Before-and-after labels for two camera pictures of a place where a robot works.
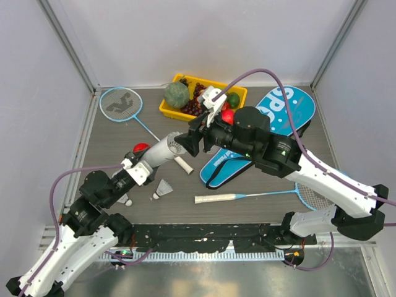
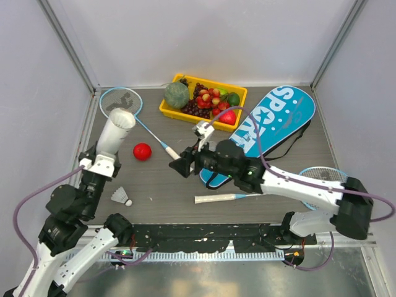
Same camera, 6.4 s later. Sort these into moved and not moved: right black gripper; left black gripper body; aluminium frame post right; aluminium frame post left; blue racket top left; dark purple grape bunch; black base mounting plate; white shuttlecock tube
Moved: left black gripper body; white shuttlecock tube; right black gripper
Not moved: blue racket top left; aluminium frame post left; black base mounting plate; dark purple grape bunch; aluminium frame post right
